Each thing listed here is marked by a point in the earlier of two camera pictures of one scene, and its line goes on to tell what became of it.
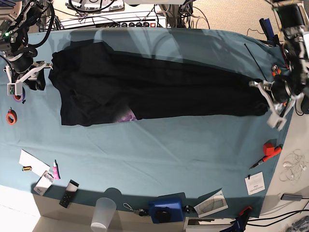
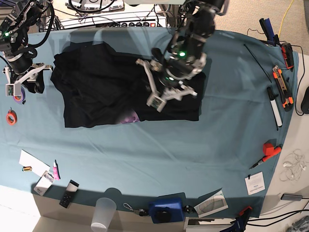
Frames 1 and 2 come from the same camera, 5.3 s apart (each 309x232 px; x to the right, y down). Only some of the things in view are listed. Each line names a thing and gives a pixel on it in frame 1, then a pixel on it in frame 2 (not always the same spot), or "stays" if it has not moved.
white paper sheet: [37, 166] stays
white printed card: [255, 183] stays
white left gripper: [36, 79] stays
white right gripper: [277, 120] → [157, 100]
